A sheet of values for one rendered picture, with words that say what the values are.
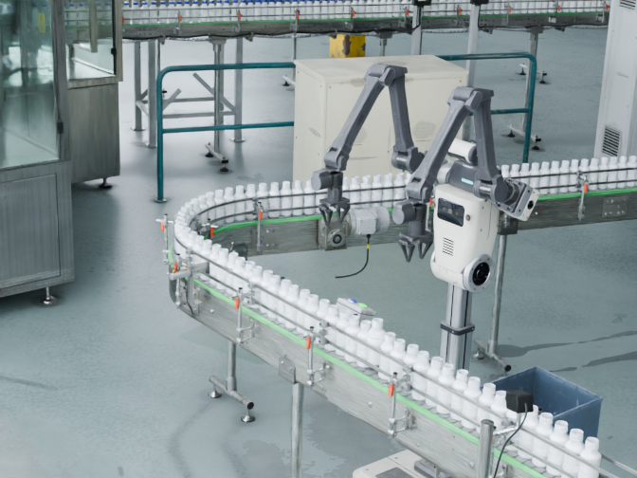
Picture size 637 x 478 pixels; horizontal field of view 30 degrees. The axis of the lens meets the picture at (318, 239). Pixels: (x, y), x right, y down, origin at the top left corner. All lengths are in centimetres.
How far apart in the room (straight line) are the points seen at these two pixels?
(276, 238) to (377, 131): 273
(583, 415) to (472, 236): 81
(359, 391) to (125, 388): 231
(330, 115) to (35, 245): 229
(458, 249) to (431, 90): 396
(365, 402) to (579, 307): 357
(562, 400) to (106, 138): 570
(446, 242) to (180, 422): 194
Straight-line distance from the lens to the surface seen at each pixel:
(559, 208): 644
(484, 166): 431
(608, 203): 659
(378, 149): 840
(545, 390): 450
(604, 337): 724
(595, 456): 358
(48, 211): 712
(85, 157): 937
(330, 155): 440
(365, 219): 573
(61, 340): 691
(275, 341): 459
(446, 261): 466
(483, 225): 458
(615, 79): 1013
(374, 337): 414
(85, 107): 928
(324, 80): 811
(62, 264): 727
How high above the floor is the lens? 284
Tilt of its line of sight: 20 degrees down
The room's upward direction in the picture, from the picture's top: 2 degrees clockwise
